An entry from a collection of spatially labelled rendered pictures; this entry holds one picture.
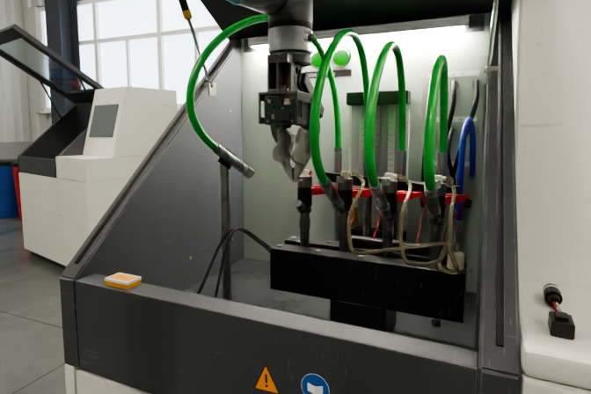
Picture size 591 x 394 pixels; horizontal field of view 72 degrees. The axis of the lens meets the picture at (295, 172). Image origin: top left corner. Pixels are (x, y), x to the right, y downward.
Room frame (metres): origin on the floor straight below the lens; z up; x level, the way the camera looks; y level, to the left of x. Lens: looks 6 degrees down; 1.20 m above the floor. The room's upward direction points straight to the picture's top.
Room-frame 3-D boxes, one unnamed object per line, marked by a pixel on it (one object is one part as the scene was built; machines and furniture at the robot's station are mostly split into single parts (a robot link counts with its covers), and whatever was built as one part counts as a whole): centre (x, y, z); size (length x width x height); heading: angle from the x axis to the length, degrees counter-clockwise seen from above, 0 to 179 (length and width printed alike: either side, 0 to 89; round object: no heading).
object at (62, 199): (3.68, 1.92, 1.00); 1.30 x 1.09 x 1.99; 53
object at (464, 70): (0.91, -0.35, 1.20); 0.13 x 0.03 x 0.31; 66
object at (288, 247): (0.72, -0.13, 0.91); 0.34 x 0.10 x 0.15; 66
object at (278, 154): (0.71, 0.02, 1.16); 0.06 x 0.03 x 0.09; 156
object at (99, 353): (0.55, 0.08, 0.87); 0.62 x 0.04 x 0.16; 66
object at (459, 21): (1.01, -0.13, 1.43); 0.54 x 0.03 x 0.02; 66
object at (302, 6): (0.71, 0.01, 1.42); 0.09 x 0.08 x 0.11; 143
